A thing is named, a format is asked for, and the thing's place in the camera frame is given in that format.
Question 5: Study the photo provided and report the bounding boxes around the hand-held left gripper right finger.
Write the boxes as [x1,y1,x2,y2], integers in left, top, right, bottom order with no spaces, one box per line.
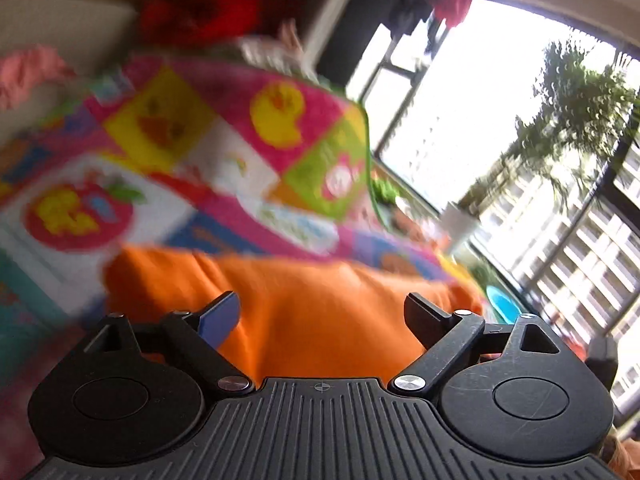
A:
[389,292,574,397]

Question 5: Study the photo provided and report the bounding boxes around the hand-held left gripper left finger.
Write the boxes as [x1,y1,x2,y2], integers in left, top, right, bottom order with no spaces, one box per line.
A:
[84,291,255,395]

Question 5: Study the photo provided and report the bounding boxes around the orange garment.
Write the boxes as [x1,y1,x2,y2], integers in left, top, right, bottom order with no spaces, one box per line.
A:
[103,246,485,388]

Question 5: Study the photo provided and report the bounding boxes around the light blue round toy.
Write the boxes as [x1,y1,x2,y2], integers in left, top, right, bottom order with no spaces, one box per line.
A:
[484,285,532,325]

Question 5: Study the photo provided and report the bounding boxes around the white plant pot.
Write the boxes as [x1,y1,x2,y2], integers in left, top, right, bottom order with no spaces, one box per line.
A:
[440,202,482,253]

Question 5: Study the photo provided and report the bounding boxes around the colourful printed play mat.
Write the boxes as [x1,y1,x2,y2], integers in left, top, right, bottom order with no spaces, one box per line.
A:
[0,55,466,391]

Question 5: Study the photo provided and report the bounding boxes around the potted tree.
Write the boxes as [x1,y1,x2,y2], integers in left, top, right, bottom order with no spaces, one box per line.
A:
[467,37,640,211]

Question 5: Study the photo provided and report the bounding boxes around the red cushion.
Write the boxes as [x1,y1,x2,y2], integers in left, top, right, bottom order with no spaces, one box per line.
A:
[137,0,263,48]

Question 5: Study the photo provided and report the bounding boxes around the pink ruffled cloth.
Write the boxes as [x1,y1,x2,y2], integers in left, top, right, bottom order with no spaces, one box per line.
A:
[0,45,76,111]

